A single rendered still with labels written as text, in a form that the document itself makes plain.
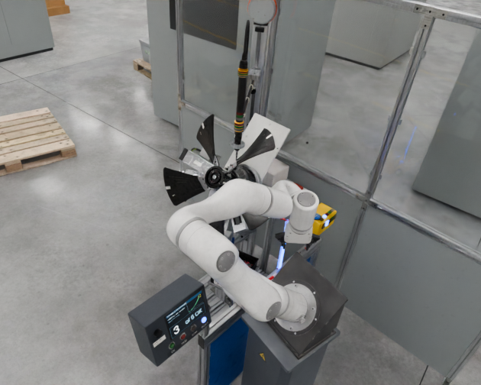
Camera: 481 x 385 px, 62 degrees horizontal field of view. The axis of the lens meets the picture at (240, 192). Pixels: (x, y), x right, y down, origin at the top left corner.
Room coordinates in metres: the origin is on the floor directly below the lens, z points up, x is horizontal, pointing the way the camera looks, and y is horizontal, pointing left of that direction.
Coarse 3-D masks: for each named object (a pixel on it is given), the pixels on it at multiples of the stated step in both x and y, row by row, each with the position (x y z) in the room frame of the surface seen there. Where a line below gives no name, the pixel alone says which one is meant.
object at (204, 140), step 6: (210, 120) 1.90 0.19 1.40; (204, 126) 1.93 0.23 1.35; (210, 126) 1.88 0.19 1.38; (198, 132) 1.97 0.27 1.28; (204, 132) 1.91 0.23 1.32; (210, 132) 1.86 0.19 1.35; (198, 138) 1.96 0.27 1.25; (204, 138) 1.91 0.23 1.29; (210, 138) 1.84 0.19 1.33; (204, 144) 1.90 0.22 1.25; (210, 144) 1.82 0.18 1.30; (210, 150) 1.81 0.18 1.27; (210, 156) 1.82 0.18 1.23
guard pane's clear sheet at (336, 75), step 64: (192, 0) 2.90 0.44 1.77; (320, 0) 2.26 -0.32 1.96; (192, 64) 2.90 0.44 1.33; (320, 64) 2.21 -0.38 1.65; (384, 64) 1.98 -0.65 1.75; (448, 64) 1.80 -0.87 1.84; (320, 128) 2.16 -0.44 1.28; (384, 128) 1.91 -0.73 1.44; (448, 128) 1.73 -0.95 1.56; (384, 192) 1.84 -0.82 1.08; (448, 192) 1.65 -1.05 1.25
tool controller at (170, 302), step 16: (176, 288) 0.91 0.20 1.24; (192, 288) 0.91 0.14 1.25; (144, 304) 0.84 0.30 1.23; (160, 304) 0.83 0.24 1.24; (176, 304) 0.83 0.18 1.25; (192, 304) 0.87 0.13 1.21; (144, 320) 0.76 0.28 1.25; (160, 320) 0.77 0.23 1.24; (176, 320) 0.81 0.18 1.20; (192, 320) 0.85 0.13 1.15; (208, 320) 0.89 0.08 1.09; (144, 336) 0.74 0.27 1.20; (160, 336) 0.75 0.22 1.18; (176, 336) 0.79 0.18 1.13; (192, 336) 0.83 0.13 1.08; (144, 352) 0.75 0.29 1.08; (160, 352) 0.73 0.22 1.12
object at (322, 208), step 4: (320, 204) 1.69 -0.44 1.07; (320, 208) 1.65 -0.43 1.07; (324, 208) 1.66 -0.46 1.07; (328, 208) 1.66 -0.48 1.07; (316, 212) 1.61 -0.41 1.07; (320, 212) 1.62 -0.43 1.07; (324, 212) 1.62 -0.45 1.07; (332, 212) 1.62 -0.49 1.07; (320, 216) 1.58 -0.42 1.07; (328, 216) 1.59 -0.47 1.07; (332, 216) 1.61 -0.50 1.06; (316, 220) 1.55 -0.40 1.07; (324, 220) 1.56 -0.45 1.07; (316, 224) 1.53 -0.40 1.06; (320, 224) 1.53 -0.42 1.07; (328, 224) 1.60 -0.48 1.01; (312, 228) 1.54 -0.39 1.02; (316, 228) 1.53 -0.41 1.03; (320, 228) 1.53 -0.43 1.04; (324, 228) 1.57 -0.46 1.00; (312, 232) 1.54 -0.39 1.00; (316, 232) 1.53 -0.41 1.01; (320, 232) 1.54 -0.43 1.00
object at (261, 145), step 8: (264, 128) 1.86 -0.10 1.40; (264, 136) 1.78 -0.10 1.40; (272, 136) 1.74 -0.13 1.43; (256, 144) 1.75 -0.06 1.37; (264, 144) 1.70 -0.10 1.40; (272, 144) 1.68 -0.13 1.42; (248, 152) 1.72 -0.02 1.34; (256, 152) 1.68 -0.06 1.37; (264, 152) 1.65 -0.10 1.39; (240, 160) 1.68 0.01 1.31
